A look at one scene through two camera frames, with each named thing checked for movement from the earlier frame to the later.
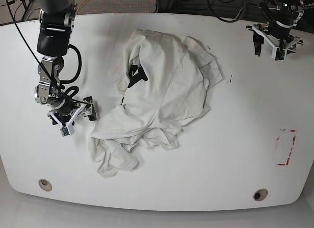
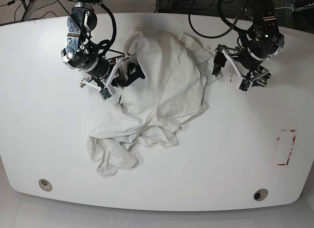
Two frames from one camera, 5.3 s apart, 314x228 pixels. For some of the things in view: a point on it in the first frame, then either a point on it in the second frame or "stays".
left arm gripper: [66, 111] → [115, 65]
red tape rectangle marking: [288, 159] stays
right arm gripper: [277, 35] → [248, 68]
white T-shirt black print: [164, 78] stays
